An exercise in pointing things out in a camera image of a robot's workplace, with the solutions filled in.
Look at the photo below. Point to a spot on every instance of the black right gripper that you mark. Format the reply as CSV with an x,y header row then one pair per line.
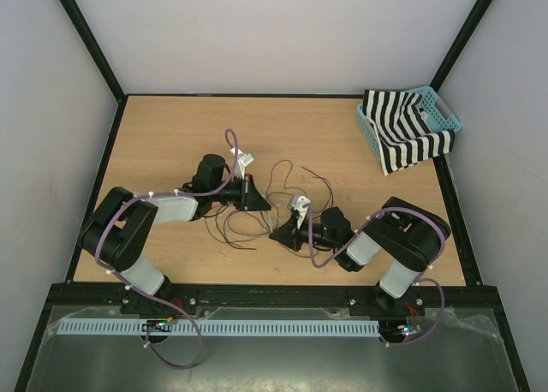
x,y
289,234

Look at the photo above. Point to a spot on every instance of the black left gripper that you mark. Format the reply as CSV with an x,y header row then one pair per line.
x,y
251,198

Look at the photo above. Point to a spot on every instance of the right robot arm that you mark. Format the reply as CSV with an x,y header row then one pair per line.
x,y
412,236

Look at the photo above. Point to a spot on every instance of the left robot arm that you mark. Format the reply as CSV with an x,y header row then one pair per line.
x,y
116,233

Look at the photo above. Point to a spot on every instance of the black white striped cloth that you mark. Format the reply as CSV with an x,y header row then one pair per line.
x,y
404,139

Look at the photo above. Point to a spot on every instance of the light blue perforated basket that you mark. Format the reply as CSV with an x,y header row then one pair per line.
x,y
438,116

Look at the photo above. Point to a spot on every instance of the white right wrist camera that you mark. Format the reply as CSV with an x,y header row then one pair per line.
x,y
300,205

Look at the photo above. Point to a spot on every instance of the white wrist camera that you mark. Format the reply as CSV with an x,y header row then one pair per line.
x,y
300,205
243,160

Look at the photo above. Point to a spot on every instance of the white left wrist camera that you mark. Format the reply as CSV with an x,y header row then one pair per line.
x,y
243,160

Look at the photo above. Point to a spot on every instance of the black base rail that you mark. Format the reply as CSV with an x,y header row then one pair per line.
x,y
360,300

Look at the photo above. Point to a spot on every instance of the light blue slotted cable duct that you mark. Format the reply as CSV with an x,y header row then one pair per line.
x,y
219,327

